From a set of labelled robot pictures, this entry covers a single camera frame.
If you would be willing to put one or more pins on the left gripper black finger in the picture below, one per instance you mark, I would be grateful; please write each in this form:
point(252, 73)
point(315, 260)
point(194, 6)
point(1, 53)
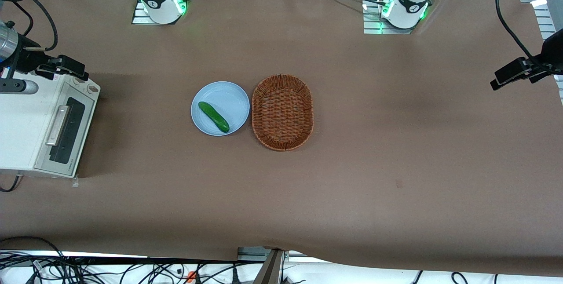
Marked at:
point(510, 70)
point(506, 84)

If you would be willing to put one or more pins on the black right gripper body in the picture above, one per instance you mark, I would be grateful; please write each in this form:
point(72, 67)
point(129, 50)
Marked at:
point(27, 59)

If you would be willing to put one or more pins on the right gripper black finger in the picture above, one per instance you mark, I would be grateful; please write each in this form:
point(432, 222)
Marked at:
point(70, 64)
point(80, 76)

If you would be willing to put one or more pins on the white toaster oven body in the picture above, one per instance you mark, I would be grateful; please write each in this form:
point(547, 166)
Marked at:
point(22, 134)

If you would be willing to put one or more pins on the crumpled foil piece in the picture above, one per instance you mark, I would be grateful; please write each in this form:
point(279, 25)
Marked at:
point(75, 182)

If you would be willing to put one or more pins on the green cucumber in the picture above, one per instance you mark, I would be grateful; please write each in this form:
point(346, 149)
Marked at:
point(213, 117)

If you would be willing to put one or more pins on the light blue round plate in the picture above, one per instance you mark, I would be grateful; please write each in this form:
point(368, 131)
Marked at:
point(220, 99)

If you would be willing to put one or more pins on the brown table cloth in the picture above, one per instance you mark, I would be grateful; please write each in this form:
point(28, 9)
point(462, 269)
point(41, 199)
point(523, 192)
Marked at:
point(352, 187)

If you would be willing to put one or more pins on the brown wicker oval basket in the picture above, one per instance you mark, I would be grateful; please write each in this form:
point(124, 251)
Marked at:
point(282, 112)

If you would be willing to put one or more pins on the aluminium frame rail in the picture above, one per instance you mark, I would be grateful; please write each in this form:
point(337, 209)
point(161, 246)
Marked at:
point(545, 16)

